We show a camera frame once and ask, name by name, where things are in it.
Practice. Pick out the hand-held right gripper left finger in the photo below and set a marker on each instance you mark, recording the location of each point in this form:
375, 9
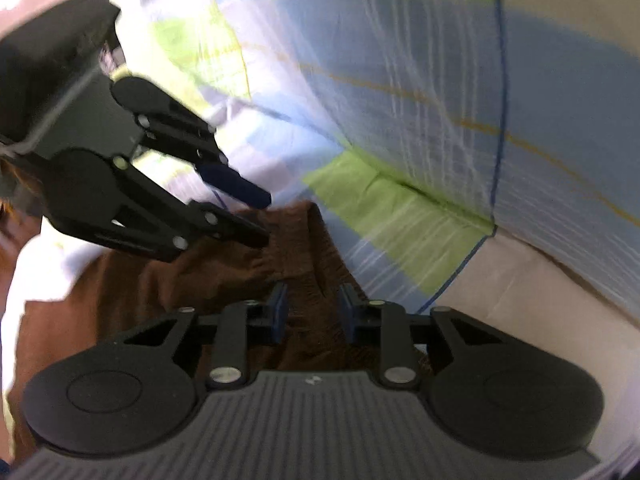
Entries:
279, 311

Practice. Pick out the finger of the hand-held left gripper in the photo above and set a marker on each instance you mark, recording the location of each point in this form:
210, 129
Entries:
220, 220
235, 182

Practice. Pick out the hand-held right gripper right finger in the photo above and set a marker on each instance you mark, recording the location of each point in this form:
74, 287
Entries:
347, 311

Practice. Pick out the brown pants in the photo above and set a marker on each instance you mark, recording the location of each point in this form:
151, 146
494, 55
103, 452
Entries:
175, 290

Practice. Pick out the white cloth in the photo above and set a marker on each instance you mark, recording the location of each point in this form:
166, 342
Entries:
45, 270

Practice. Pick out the striped blue green bedsheet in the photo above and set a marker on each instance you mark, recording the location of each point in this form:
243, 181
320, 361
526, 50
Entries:
400, 60

